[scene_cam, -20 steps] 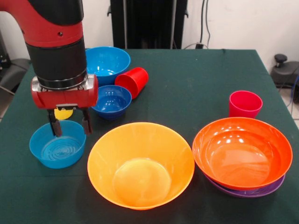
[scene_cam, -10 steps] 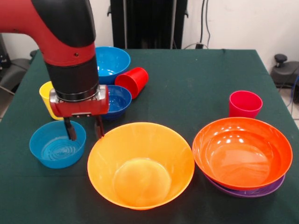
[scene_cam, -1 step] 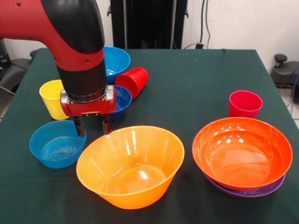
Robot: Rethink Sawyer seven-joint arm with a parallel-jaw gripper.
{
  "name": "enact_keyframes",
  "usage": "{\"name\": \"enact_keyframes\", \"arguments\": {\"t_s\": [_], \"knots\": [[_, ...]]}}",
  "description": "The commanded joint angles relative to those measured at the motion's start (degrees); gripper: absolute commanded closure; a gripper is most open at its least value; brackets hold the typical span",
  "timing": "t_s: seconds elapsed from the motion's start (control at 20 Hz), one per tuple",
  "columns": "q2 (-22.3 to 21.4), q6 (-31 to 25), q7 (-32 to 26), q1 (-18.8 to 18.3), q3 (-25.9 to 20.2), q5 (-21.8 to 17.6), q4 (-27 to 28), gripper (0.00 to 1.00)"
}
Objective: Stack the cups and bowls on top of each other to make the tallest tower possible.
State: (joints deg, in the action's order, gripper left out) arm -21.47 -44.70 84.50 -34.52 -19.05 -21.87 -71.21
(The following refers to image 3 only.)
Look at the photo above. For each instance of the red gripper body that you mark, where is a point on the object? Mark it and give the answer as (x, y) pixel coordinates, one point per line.
(88, 108)

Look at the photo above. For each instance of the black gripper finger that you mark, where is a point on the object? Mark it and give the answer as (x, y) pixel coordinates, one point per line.
(107, 124)
(80, 127)

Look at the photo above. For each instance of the small dark blue bowl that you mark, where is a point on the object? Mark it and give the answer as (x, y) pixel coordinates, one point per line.
(122, 100)

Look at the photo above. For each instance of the large orange bowl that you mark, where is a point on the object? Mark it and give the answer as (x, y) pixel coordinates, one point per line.
(130, 151)

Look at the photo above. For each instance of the straight-walled teal blue bowl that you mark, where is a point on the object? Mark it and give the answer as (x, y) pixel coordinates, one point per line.
(46, 144)

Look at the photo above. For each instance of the yellow cup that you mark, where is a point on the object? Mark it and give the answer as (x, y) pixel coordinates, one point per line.
(51, 100)

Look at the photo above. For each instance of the red cup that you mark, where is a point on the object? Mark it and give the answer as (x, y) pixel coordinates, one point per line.
(134, 80)

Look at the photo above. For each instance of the large blue bowl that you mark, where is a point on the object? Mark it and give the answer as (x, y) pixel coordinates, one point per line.
(116, 61)

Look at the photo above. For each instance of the pink-red cup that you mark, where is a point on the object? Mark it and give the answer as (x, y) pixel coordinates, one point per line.
(244, 105)

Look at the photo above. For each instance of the shallow red-orange bowl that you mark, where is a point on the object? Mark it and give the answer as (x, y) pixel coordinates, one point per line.
(243, 151)

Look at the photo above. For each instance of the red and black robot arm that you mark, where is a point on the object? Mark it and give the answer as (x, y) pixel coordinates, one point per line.
(58, 35)

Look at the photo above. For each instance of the dark green tablecloth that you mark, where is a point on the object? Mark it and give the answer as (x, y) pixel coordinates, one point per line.
(58, 198)

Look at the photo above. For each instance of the black table clamp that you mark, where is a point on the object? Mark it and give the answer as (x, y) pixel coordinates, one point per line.
(33, 53)

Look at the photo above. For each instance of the black chair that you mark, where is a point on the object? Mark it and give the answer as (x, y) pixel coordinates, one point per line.
(12, 72)

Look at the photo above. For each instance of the shallow purple bowl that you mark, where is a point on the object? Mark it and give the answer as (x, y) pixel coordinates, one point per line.
(245, 193)

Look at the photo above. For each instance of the black base with knob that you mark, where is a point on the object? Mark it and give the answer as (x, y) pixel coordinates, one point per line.
(283, 70)

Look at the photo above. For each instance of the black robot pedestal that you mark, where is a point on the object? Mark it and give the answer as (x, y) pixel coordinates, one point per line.
(144, 23)

